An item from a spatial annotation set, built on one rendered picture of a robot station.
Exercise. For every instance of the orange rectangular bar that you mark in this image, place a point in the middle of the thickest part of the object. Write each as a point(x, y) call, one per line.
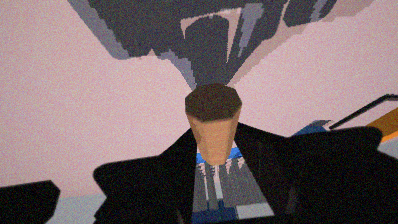
point(388, 123)

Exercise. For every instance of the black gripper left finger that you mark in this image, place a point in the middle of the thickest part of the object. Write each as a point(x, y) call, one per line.
point(173, 170)

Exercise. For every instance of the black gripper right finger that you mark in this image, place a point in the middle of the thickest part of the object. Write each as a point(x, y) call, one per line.
point(277, 162)

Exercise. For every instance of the blue flat strip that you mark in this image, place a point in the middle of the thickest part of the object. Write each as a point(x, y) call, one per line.
point(235, 153)

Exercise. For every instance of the blue box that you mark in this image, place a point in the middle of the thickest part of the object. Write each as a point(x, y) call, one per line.
point(310, 129)

